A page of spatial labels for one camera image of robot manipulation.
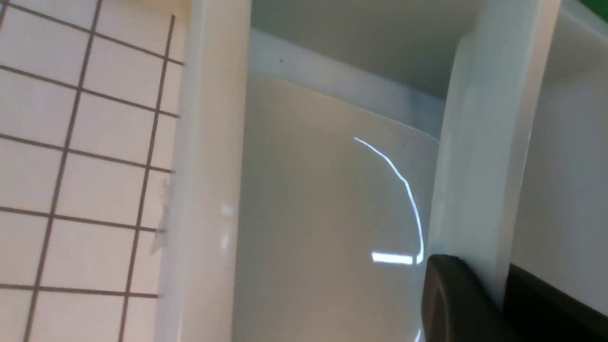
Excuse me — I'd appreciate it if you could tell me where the white square plate in bin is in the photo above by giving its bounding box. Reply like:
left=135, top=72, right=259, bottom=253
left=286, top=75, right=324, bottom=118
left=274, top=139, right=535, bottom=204
left=232, top=72, right=439, bottom=342

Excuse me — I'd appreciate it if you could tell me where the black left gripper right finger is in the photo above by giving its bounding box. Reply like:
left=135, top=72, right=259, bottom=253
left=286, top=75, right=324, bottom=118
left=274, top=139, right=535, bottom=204
left=503, top=264, right=608, bottom=342

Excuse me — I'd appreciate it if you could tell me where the large white rice plate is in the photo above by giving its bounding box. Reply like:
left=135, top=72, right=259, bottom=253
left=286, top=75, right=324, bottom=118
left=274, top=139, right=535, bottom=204
left=427, top=0, right=561, bottom=308

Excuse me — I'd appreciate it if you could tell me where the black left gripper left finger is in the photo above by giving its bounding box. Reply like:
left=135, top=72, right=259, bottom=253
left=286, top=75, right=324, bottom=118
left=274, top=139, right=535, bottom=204
left=421, top=255, right=511, bottom=342

